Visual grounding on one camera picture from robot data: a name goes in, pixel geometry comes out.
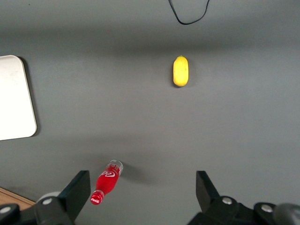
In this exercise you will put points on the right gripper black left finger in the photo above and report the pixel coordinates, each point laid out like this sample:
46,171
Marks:
70,199

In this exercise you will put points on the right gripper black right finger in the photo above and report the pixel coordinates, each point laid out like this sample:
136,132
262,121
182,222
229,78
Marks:
208,201

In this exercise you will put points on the cream plastic tray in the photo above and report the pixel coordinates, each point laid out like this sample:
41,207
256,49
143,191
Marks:
14,98

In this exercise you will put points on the red cola bottle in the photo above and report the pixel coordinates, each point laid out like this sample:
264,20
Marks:
106,182

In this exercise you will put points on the wooden drawer cabinet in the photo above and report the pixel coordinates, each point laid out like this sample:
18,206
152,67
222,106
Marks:
11,197

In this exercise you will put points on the yellow lemon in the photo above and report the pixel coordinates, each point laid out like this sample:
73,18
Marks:
180,71

